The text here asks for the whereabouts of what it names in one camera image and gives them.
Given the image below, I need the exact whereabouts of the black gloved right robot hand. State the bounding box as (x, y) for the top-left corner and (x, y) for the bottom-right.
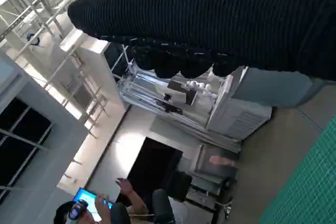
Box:
(67, 0), (336, 82)

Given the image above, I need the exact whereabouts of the metal rack shelf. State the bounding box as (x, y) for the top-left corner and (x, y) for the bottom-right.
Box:
(115, 61), (226, 137)

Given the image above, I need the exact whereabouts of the white cabinet with mesh panels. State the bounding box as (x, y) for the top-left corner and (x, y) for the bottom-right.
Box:
(206, 66), (274, 141)

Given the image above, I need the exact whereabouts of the black panel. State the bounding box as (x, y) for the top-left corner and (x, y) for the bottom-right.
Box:
(128, 136), (184, 201)

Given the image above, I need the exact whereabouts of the black office chair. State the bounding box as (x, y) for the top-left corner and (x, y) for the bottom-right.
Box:
(167, 171), (192, 201)

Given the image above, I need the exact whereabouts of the green cutting mat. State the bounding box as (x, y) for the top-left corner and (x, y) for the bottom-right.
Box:
(258, 104), (336, 224)

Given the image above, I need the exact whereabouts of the person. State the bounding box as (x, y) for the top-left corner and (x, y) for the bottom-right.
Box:
(54, 178), (158, 224)

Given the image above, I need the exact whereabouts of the blue laptop screen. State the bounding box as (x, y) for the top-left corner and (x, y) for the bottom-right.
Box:
(72, 187), (114, 222)

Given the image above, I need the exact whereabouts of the dark window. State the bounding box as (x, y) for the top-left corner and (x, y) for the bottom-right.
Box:
(0, 97), (53, 201)

